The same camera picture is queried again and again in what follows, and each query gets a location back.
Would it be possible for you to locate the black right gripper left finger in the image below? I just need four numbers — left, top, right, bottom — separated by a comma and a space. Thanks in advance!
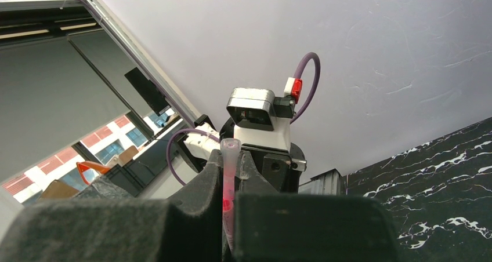
1, 150, 223, 261

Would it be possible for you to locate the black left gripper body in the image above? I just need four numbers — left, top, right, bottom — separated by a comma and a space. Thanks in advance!
219, 118, 307, 193

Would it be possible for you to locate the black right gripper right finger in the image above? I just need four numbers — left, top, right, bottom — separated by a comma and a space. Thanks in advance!
232, 151, 400, 261

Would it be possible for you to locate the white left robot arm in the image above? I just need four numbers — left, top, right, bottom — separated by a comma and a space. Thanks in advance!
174, 114, 307, 193

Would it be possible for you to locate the cardboard box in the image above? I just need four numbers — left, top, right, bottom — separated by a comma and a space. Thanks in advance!
39, 180, 80, 200

